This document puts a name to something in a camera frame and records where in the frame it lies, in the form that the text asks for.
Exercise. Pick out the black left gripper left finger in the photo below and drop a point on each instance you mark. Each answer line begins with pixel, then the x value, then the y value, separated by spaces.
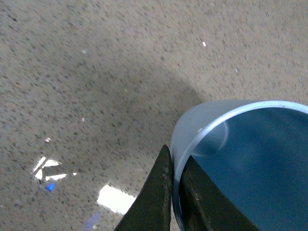
pixel 151 211

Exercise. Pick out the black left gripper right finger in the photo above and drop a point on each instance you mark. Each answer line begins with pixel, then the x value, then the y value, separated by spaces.
pixel 204 207

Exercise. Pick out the blue plastic cup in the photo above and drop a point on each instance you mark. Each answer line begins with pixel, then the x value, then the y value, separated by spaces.
pixel 256 152

